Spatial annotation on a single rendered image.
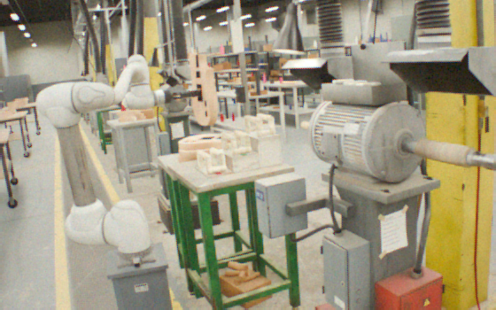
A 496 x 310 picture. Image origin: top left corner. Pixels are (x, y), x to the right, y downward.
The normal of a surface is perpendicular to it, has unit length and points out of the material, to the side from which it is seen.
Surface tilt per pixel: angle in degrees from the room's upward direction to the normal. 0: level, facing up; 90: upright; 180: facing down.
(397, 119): 82
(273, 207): 90
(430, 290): 90
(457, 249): 90
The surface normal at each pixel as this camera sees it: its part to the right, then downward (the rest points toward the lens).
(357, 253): 0.41, 0.13
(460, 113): -0.91, 0.16
